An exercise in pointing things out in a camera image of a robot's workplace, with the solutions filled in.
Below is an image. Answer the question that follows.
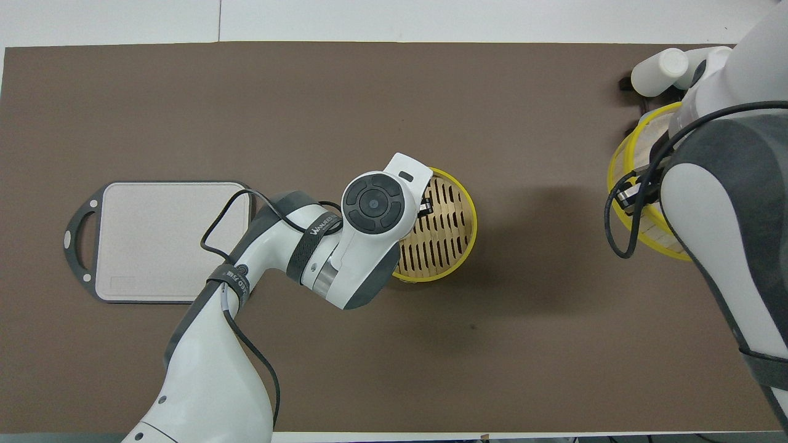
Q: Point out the cream cup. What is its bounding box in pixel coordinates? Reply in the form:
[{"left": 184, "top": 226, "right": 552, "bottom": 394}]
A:
[{"left": 630, "top": 48, "right": 690, "bottom": 98}]

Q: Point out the yellow bamboo steamer basket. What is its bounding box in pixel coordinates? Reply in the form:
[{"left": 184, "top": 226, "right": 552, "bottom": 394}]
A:
[{"left": 392, "top": 167, "right": 478, "bottom": 284}]

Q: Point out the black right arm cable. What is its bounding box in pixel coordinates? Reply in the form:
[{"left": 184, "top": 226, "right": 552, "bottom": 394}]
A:
[{"left": 603, "top": 102, "right": 788, "bottom": 260}]

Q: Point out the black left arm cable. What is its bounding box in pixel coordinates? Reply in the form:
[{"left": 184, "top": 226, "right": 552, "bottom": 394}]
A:
[{"left": 200, "top": 188, "right": 343, "bottom": 429}]

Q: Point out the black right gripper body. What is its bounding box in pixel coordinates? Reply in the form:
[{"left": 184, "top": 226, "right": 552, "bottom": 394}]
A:
[{"left": 616, "top": 172, "right": 663, "bottom": 216}]

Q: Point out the brown table mat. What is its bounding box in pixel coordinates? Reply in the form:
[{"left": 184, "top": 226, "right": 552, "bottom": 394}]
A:
[{"left": 0, "top": 42, "right": 784, "bottom": 435}]

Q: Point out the grey cutting board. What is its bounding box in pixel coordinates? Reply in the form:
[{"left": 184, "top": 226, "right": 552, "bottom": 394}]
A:
[{"left": 63, "top": 180, "right": 253, "bottom": 304}]

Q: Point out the yellow steamer tier with liner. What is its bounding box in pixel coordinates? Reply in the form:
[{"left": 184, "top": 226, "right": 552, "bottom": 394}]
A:
[{"left": 607, "top": 102, "right": 698, "bottom": 263}]

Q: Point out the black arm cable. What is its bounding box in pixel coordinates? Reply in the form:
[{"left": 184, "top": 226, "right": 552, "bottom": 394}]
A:
[
  {"left": 200, "top": 188, "right": 343, "bottom": 429},
  {"left": 603, "top": 102, "right": 788, "bottom": 260}
]

